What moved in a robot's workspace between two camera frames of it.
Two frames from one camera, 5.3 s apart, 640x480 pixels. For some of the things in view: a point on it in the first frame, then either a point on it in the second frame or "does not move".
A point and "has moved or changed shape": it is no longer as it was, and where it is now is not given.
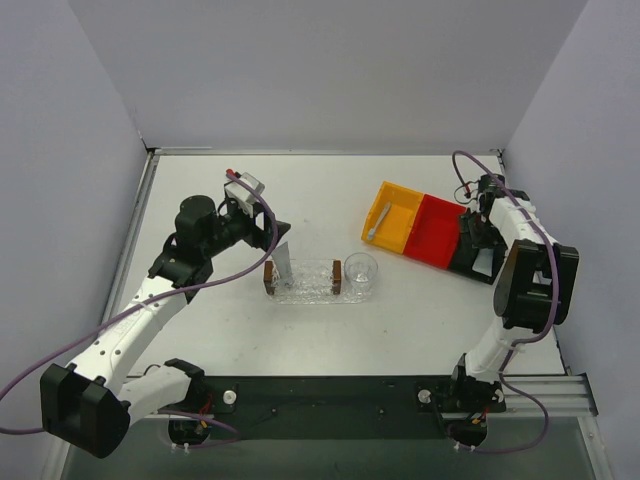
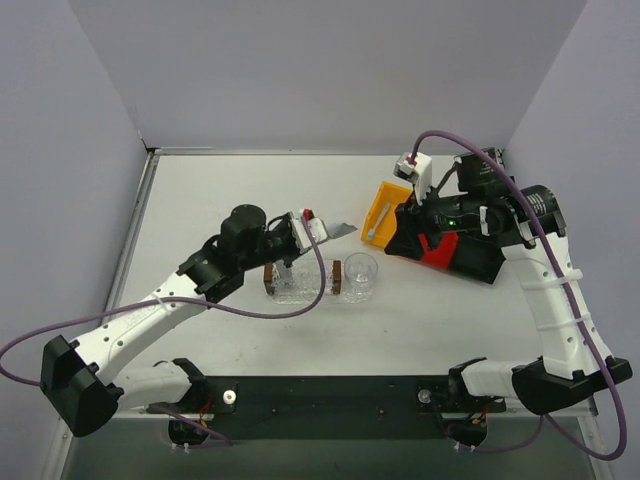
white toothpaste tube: (281, 257) does not move
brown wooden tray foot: (336, 276) does not move
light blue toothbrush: (372, 231) does not move
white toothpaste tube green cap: (483, 261) has moved or changed shape
